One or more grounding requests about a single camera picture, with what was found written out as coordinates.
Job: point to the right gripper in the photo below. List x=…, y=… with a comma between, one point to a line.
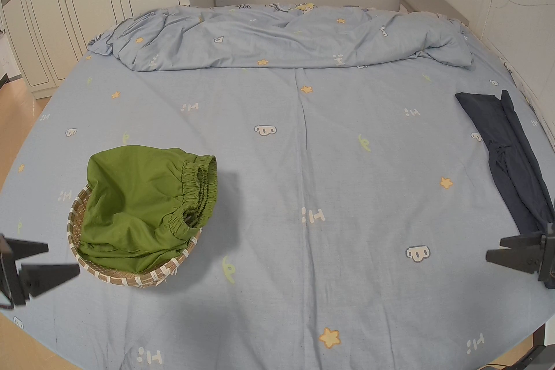
x=548, y=255

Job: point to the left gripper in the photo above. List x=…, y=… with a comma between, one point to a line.
x=11, y=277

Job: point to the green shorts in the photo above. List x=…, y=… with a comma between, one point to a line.
x=130, y=199

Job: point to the round woven basket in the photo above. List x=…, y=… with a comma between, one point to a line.
x=130, y=279

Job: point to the dark blue garment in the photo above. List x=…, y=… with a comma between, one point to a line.
x=507, y=138

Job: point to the bed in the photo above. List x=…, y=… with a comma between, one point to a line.
x=325, y=169

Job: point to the grey bedside table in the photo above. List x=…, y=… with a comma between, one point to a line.
x=427, y=4

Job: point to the pale blue quilt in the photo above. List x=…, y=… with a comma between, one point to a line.
x=282, y=38

